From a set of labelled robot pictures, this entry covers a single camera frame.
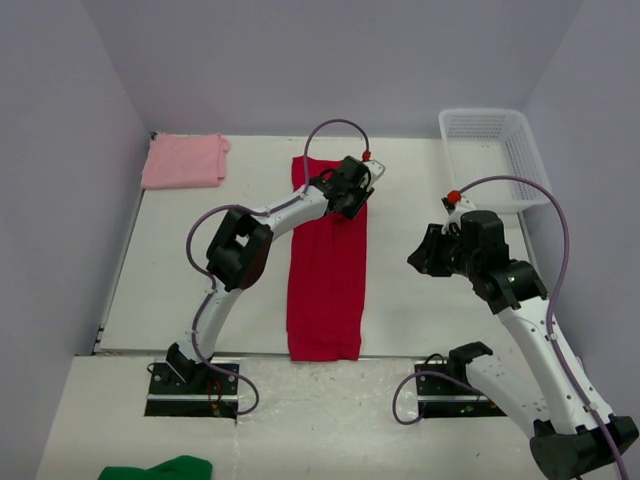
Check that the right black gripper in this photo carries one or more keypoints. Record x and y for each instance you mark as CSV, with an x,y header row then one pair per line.
x,y
425,258

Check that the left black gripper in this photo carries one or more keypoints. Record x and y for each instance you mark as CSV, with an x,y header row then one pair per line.
x,y
363,194

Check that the red t shirt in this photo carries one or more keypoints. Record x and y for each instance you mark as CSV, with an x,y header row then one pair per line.
x,y
326,288

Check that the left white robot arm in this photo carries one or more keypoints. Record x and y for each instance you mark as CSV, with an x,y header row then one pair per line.
x,y
238,253

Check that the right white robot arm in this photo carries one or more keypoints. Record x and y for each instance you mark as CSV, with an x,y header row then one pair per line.
x,y
571,429

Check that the white plastic basket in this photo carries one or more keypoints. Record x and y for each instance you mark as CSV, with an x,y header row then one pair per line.
x,y
487,142

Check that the folded pink t shirt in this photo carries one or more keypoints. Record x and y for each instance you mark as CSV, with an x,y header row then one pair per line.
x,y
185,162

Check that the green t shirt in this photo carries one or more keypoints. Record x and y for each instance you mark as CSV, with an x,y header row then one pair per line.
x,y
183,467

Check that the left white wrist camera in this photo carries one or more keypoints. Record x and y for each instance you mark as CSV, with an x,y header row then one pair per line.
x,y
375,171

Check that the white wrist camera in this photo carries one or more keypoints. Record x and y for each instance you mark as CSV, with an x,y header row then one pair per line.
x,y
456,210
375,171

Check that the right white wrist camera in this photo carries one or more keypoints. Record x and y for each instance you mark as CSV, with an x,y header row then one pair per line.
x,y
456,210

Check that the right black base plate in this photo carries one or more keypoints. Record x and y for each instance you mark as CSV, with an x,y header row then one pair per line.
x,y
439,398

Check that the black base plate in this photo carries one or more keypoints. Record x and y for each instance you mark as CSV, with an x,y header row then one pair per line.
x,y
439,398
208,394

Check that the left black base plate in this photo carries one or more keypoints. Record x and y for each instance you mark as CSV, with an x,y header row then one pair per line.
x,y
208,394

